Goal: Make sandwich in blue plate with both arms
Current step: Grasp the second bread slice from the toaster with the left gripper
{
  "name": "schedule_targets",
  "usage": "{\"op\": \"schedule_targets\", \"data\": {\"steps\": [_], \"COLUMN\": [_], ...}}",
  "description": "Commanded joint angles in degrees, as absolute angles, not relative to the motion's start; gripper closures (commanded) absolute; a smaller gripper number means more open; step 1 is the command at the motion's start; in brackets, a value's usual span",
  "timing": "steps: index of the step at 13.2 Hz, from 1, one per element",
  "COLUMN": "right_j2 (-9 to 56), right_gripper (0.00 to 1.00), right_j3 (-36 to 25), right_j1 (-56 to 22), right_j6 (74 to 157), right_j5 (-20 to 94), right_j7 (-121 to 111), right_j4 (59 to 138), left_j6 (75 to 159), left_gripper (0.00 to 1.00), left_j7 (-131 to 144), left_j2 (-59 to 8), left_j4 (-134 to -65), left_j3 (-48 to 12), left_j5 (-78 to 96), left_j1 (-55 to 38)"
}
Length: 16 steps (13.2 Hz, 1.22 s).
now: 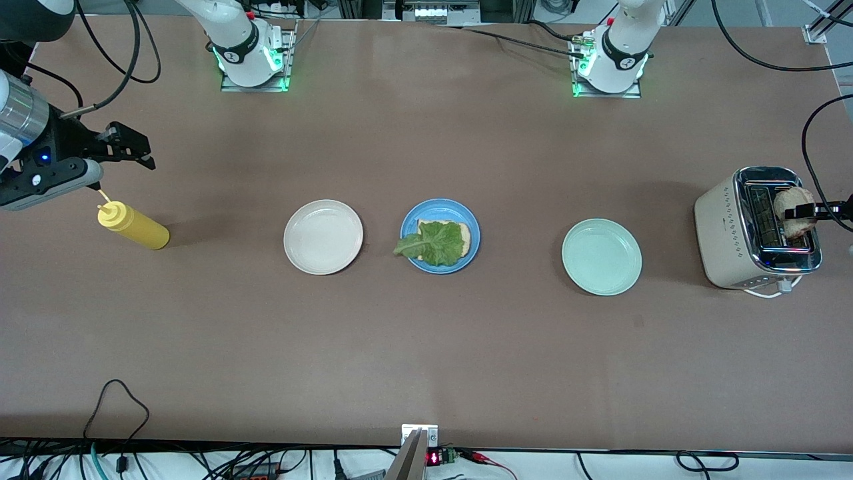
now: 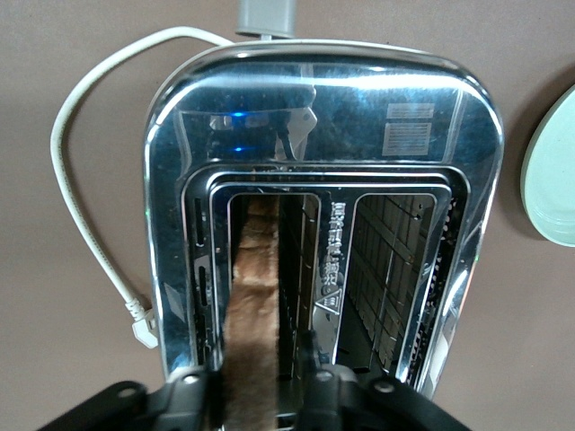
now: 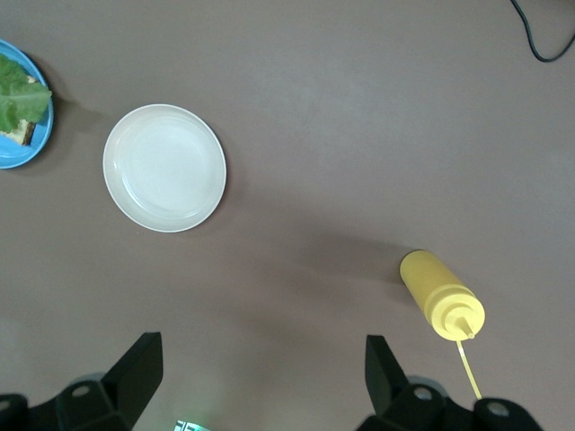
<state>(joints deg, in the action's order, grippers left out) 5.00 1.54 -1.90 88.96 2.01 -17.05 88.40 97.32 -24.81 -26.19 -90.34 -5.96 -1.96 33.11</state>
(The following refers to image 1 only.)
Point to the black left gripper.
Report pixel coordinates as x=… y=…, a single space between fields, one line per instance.
x=814 y=212

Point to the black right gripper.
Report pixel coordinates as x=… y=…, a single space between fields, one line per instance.
x=64 y=141

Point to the round toasted bread slice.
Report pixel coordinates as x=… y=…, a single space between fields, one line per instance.
x=796 y=196

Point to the yellow squeeze bottle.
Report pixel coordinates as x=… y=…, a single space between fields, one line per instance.
x=140 y=230

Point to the green lettuce leaf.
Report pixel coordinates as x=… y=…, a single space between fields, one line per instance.
x=440 y=243

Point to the square toasted bread slice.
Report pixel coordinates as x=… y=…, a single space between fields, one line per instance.
x=468 y=236

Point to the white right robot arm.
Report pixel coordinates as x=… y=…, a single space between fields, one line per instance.
x=240 y=40

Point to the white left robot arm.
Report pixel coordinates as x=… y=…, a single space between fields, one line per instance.
x=623 y=53

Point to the pale green round plate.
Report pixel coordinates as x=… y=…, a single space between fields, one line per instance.
x=603 y=256

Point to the cream round plate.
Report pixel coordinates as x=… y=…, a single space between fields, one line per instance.
x=323 y=236

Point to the blue round plate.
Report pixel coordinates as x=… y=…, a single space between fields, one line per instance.
x=433 y=208

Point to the cream chrome toaster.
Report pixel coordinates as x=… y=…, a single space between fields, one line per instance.
x=726 y=233

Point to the white control box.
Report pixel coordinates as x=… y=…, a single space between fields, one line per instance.
x=433 y=12

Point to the black power strip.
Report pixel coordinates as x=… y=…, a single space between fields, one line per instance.
x=256 y=472

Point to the red LED display module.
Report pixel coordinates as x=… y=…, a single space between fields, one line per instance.
x=434 y=458

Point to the metal corner bracket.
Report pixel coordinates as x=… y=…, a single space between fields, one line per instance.
x=813 y=34

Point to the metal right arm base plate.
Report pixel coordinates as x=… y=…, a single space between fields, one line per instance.
x=288 y=66

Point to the small metal edge bracket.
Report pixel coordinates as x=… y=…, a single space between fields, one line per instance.
x=430 y=433

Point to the grey slanted mount bar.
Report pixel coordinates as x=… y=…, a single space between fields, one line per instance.
x=408 y=463

